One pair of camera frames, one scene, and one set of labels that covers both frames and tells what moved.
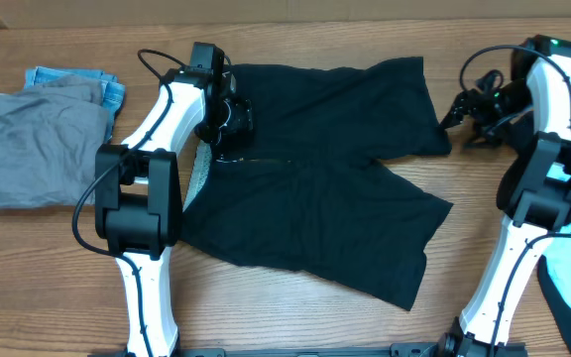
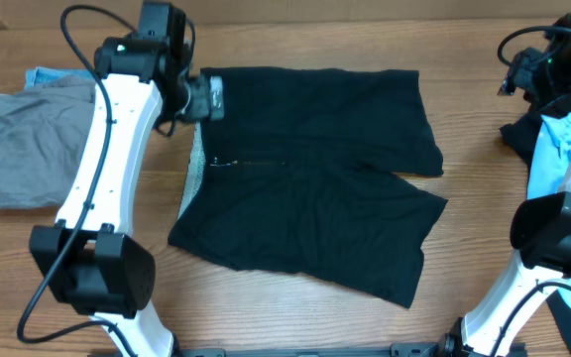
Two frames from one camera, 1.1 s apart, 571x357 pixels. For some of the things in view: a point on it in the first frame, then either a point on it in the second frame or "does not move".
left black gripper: x=242 y=121 → x=205 y=104
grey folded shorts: x=36 y=147 does not move
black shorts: x=310 y=198 does not move
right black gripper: x=467 y=111 → x=516 y=79
